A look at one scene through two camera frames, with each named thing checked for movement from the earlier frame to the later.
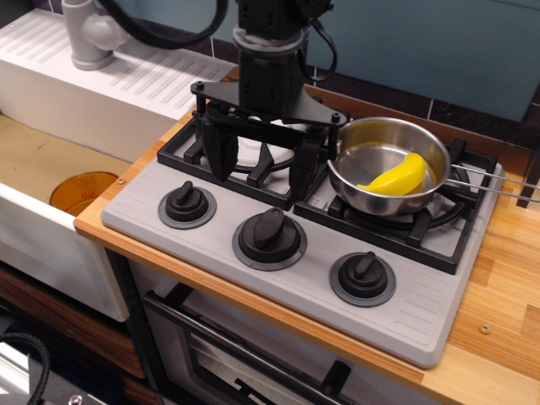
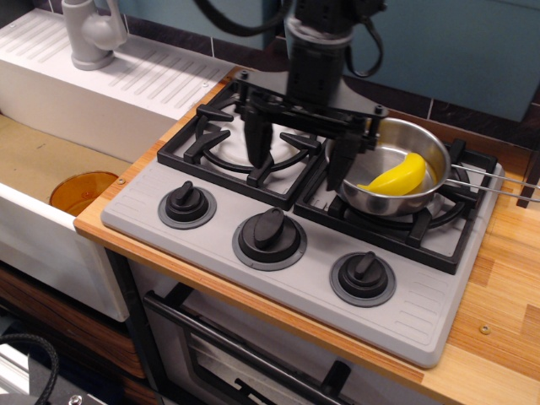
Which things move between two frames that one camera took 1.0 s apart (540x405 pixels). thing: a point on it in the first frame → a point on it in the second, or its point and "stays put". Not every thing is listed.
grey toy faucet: [93, 36] stays put
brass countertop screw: [485, 329] stays put
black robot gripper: [272, 99] → [314, 94]
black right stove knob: [362, 279] stays put
